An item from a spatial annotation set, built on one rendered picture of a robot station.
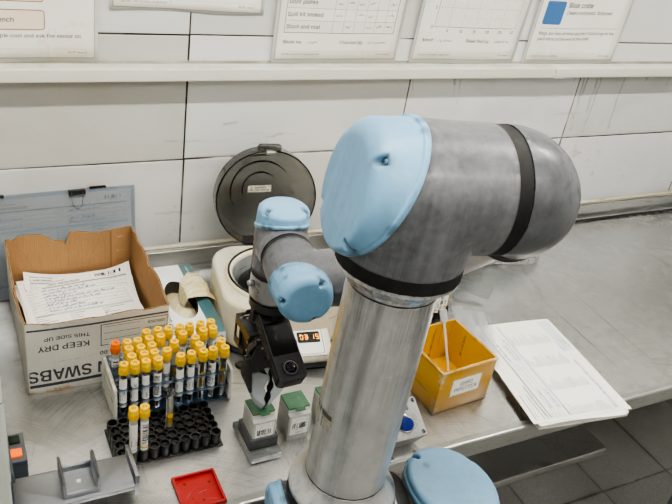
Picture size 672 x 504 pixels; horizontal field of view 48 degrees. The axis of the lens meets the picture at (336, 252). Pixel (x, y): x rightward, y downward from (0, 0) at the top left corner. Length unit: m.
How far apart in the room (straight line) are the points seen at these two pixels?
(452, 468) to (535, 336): 0.83
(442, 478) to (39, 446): 0.69
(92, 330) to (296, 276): 0.50
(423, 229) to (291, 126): 1.10
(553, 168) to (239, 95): 1.04
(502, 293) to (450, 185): 1.26
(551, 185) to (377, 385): 0.24
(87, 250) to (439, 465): 0.92
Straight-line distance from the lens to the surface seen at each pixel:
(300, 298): 0.95
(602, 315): 1.90
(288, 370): 1.10
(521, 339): 1.68
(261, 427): 1.26
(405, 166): 0.58
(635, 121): 2.32
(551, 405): 1.54
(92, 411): 1.37
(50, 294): 1.54
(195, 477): 1.26
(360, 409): 0.72
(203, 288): 1.51
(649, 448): 3.03
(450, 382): 1.41
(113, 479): 1.21
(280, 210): 1.04
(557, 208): 0.65
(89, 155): 1.57
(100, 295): 1.53
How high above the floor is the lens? 1.81
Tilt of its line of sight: 30 degrees down
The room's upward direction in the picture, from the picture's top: 10 degrees clockwise
